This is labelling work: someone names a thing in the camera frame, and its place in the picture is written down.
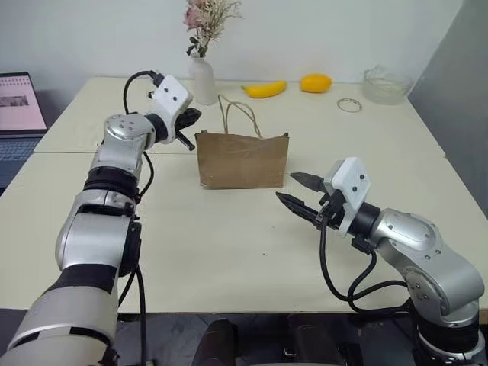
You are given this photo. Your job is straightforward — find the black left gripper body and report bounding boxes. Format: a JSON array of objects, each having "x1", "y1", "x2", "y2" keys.
[{"x1": 173, "y1": 108, "x2": 199, "y2": 133}]

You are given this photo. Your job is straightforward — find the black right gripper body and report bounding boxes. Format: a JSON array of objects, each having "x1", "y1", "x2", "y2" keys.
[{"x1": 313, "y1": 188, "x2": 347, "y2": 232}]

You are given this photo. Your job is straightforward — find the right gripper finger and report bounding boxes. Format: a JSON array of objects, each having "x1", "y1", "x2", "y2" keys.
[
  {"x1": 289, "y1": 172, "x2": 326, "y2": 193},
  {"x1": 274, "y1": 191, "x2": 320, "y2": 226}
]

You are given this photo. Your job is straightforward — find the brown paper bag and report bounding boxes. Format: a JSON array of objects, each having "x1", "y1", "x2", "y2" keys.
[{"x1": 194, "y1": 94, "x2": 290, "y2": 191}]

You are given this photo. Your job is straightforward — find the white ceramic vase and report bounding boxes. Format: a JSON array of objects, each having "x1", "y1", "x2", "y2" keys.
[{"x1": 188, "y1": 52, "x2": 218, "y2": 106}]

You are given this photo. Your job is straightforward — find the yellow banana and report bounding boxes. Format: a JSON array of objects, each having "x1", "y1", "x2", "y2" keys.
[{"x1": 240, "y1": 79, "x2": 287, "y2": 100}]

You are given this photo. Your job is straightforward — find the dried pink flower bouquet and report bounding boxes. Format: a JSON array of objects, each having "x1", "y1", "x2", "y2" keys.
[{"x1": 184, "y1": 0, "x2": 243, "y2": 59}]

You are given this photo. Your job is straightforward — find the yellow orange mango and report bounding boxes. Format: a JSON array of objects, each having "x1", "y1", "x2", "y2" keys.
[{"x1": 300, "y1": 73, "x2": 333, "y2": 94}]

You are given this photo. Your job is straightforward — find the clear glass bowl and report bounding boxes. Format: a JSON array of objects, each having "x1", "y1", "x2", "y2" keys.
[{"x1": 361, "y1": 65, "x2": 414, "y2": 105}]

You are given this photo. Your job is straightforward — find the dark rounded shape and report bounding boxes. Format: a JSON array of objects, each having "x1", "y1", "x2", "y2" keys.
[
  {"x1": 193, "y1": 317, "x2": 240, "y2": 366},
  {"x1": 282, "y1": 313, "x2": 346, "y2": 366}
]

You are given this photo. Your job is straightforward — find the open laptop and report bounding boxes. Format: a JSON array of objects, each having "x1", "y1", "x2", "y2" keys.
[{"x1": 0, "y1": 72, "x2": 49, "y2": 196}]

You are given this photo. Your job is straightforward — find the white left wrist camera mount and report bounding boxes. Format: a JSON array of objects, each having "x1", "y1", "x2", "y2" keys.
[{"x1": 147, "y1": 75, "x2": 194, "y2": 144}]

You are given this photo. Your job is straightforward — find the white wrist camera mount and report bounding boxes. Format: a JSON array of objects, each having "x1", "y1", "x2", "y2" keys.
[
  {"x1": 323, "y1": 156, "x2": 372, "y2": 238},
  {"x1": 147, "y1": 75, "x2": 194, "y2": 144}
]

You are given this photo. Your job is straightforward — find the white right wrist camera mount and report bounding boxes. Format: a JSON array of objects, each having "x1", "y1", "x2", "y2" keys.
[{"x1": 323, "y1": 156, "x2": 372, "y2": 238}]

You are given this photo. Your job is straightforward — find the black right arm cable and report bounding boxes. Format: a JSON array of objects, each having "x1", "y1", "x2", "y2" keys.
[{"x1": 318, "y1": 211, "x2": 413, "y2": 316}]

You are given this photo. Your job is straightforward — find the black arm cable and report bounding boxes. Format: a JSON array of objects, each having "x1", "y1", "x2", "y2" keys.
[
  {"x1": 114, "y1": 70, "x2": 165, "y2": 366},
  {"x1": 318, "y1": 211, "x2": 413, "y2": 316}
]

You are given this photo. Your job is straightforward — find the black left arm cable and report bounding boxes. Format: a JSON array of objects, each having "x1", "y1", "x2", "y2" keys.
[{"x1": 114, "y1": 70, "x2": 165, "y2": 366}]

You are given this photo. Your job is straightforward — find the thin metal ring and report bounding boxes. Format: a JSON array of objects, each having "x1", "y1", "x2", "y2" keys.
[{"x1": 335, "y1": 97, "x2": 362, "y2": 114}]

